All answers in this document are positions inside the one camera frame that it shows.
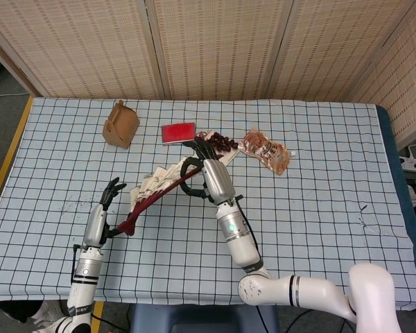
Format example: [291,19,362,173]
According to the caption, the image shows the blue checked tablecloth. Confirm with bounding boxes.
[0,96,416,311]

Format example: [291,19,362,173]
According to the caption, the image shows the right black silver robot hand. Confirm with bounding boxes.
[179,137,244,205]

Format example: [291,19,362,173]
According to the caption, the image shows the painted paper folding fan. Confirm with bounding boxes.
[116,155,227,239]

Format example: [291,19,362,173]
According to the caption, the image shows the white shoe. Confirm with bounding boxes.
[31,300,71,327]

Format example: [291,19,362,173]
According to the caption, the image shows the dark red bead string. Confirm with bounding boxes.
[197,130,239,152]

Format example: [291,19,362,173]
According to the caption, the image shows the dark blue chair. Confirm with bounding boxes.
[130,303,280,333]

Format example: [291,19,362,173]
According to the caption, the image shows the dark blue table padding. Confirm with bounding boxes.
[374,103,416,292]

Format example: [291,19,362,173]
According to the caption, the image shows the orange snack packet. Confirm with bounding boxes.
[237,128,297,177]

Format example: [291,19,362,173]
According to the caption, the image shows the brown cardboard gable box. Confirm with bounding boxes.
[102,99,141,150]

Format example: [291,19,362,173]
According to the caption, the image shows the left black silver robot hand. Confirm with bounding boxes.
[82,176,128,249]

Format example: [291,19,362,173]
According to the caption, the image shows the flat red box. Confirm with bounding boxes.
[161,121,198,146]

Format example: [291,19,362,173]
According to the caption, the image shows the woven bamboo folding screen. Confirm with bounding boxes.
[0,0,416,150]

